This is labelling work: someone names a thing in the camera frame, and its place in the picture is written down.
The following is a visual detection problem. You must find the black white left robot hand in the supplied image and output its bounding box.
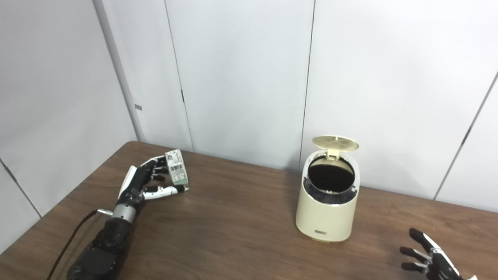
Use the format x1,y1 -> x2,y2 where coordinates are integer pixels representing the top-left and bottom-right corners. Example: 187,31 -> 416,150
117,155 -> 186,212

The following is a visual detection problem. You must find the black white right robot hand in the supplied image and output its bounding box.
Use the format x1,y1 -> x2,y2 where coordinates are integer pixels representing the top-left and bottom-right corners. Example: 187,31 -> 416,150
400,227 -> 478,280

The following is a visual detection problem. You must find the white green milk carton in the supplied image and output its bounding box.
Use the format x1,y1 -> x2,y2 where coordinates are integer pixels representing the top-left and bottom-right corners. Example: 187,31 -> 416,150
165,149 -> 190,192

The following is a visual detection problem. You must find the cream-colored cylindrical bin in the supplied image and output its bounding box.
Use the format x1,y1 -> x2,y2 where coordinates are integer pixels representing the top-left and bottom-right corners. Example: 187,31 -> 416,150
295,149 -> 360,244

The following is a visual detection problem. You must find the round cream bin lid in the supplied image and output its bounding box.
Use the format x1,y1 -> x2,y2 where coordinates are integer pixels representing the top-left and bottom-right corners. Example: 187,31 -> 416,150
312,135 -> 359,160

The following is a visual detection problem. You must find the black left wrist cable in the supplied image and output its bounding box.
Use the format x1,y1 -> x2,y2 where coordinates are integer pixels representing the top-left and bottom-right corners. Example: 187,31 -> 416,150
46,209 -> 114,280

